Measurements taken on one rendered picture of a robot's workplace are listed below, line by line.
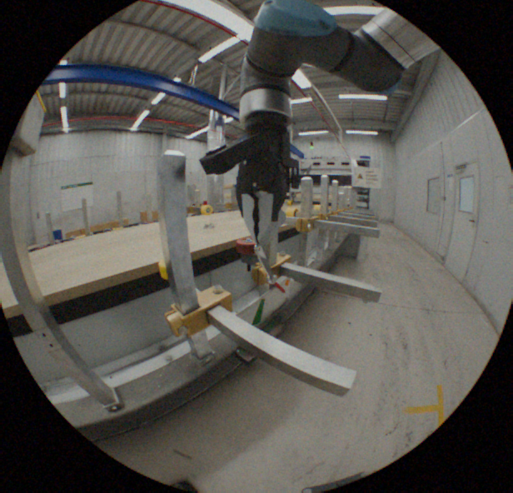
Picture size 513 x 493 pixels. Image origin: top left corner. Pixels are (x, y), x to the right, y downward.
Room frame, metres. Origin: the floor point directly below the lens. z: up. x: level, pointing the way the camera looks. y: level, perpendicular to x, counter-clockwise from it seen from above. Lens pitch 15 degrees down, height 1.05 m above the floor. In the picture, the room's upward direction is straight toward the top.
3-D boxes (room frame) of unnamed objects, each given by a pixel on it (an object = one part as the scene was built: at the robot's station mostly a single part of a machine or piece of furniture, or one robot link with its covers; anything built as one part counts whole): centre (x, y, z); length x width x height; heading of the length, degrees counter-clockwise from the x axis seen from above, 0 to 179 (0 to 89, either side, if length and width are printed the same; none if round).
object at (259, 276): (0.43, -0.04, 0.85); 0.14 x 0.06 x 0.05; 141
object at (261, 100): (0.27, -0.01, 1.20); 0.10 x 0.09 x 0.05; 50
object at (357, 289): (0.39, -0.13, 0.84); 0.43 x 0.03 x 0.04; 51
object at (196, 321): (0.24, 0.11, 0.84); 0.14 x 0.06 x 0.05; 141
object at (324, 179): (0.80, -0.35, 0.93); 0.04 x 0.04 x 0.48; 51
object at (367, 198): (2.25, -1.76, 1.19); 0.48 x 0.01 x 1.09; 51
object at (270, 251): (0.42, -0.03, 0.87); 0.04 x 0.04 x 0.48; 51
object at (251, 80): (0.27, -0.02, 1.29); 0.10 x 0.09 x 0.12; 12
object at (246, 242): (0.52, 0.03, 0.85); 0.08 x 0.08 x 0.11
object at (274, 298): (0.38, -0.03, 0.75); 0.26 x 0.01 x 0.10; 141
